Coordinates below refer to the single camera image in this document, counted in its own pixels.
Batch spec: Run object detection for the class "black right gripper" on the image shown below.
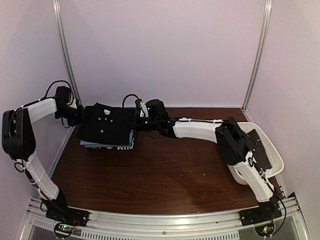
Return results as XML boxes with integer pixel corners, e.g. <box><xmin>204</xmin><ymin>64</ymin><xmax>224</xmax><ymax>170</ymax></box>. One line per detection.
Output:
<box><xmin>126</xmin><ymin>113</ymin><xmax>161</xmax><ymax>131</ymax></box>

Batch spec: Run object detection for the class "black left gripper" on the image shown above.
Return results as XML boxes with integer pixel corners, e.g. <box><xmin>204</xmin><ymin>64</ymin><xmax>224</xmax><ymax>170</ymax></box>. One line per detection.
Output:
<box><xmin>54</xmin><ymin>104</ymin><xmax>88</xmax><ymax>127</ymax></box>

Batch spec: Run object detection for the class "black long sleeve shirt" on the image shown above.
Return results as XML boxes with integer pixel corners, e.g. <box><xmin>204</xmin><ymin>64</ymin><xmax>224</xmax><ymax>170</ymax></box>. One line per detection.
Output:
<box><xmin>76</xmin><ymin>102</ymin><xmax>136</xmax><ymax>146</ymax></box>

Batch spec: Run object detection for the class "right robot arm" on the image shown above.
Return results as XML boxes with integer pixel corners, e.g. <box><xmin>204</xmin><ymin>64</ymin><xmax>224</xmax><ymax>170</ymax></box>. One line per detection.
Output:
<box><xmin>135</xmin><ymin>117</ymin><xmax>277</xmax><ymax>221</ymax></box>

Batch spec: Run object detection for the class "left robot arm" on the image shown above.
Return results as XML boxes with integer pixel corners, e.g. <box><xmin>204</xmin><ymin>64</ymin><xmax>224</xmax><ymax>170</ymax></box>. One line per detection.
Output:
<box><xmin>1</xmin><ymin>97</ymin><xmax>84</xmax><ymax>201</ymax></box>

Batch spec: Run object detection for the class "light blue folded shirt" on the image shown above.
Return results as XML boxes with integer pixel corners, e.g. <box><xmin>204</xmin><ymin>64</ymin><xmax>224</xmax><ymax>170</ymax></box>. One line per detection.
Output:
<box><xmin>80</xmin><ymin>130</ymin><xmax>135</xmax><ymax>146</ymax></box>

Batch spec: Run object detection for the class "black white patterned folded shirt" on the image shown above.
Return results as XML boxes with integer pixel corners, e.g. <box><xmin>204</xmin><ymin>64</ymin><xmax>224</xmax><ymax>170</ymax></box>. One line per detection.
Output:
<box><xmin>83</xmin><ymin>142</ymin><xmax>134</xmax><ymax>151</ymax></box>

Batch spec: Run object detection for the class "dark pinstriped folded shirt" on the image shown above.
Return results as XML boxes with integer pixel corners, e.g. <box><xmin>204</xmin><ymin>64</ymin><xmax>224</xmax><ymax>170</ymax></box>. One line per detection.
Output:
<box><xmin>245</xmin><ymin>129</ymin><xmax>272</xmax><ymax>171</ymax></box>

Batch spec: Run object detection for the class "white plastic laundry basket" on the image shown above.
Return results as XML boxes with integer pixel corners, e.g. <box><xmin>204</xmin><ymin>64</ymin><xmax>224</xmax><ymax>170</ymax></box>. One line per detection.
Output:
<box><xmin>237</xmin><ymin>122</ymin><xmax>285</xmax><ymax>179</ymax></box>

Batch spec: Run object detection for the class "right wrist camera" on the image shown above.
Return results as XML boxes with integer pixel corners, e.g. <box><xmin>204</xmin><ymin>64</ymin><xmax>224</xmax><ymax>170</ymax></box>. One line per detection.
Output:
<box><xmin>135</xmin><ymin>98</ymin><xmax>169</xmax><ymax>121</ymax></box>

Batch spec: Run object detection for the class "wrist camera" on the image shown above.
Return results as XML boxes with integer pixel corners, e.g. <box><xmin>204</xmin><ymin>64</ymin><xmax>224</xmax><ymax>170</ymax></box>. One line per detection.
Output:
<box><xmin>55</xmin><ymin>86</ymin><xmax>79</xmax><ymax>109</ymax></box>
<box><xmin>135</xmin><ymin>98</ymin><xmax>169</xmax><ymax>121</ymax></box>

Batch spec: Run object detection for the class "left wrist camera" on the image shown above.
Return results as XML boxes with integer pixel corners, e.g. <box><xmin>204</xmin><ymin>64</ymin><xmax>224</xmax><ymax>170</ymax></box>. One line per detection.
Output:
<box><xmin>55</xmin><ymin>86</ymin><xmax>79</xmax><ymax>109</ymax></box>

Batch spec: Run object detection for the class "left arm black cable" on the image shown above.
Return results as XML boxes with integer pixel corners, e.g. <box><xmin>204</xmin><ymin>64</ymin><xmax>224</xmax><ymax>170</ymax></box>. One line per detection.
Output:
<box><xmin>43</xmin><ymin>79</ymin><xmax>75</xmax><ymax>101</ymax></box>

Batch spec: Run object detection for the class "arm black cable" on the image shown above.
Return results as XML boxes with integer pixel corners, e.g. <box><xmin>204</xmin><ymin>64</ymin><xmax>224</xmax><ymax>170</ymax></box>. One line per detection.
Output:
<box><xmin>122</xmin><ymin>93</ymin><xmax>141</xmax><ymax>109</ymax></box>
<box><xmin>43</xmin><ymin>79</ymin><xmax>75</xmax><ymax>101</ymax></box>

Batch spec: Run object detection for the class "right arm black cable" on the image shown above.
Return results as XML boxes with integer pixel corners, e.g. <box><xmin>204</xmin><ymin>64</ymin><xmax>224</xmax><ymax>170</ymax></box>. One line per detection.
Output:
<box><xmin>122</xmin><ymin>93</ymin><xmax>141</xmax><ymax>109</ymax></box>

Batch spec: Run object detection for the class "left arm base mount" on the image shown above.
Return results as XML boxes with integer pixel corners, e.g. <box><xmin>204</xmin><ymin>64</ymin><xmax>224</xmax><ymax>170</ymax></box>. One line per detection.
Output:
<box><xmin>41</xmin><ymin>192</ymin><xmax>89</xmax><ymax>227</ymax></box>

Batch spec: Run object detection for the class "aluminium frame post left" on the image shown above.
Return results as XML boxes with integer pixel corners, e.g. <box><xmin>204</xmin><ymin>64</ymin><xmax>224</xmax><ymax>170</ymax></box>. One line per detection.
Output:
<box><xmin>52</xmin><ymin>0</ymin><xmax>82</xmax><ymax>104</ymax></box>

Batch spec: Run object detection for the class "aluminium frame post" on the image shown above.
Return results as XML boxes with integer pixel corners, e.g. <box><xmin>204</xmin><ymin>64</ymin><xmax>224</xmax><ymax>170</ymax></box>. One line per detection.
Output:
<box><xmin>52</xmin><ymin>0</ymin><xmax>82</xmax><ymax>104</ymax></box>
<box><xmin>241</xmin><ymin>0</ymin><xmax>273</xmax><ymax>122</ymax></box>

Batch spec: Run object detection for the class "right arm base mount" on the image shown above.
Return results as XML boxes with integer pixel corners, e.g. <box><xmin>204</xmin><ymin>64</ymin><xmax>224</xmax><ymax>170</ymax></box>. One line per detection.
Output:
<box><xmin>239</xmin><ymin>196</ymin><xmax>282</xmax><ymax>226</ymax></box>

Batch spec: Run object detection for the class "aluminium frame post right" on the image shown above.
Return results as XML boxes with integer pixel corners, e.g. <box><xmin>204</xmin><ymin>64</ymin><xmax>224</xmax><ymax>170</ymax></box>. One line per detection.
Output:
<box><xmin>241</xmin><ymin>0</ymin><xmax>273</xmax><ymax>122</ymax></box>

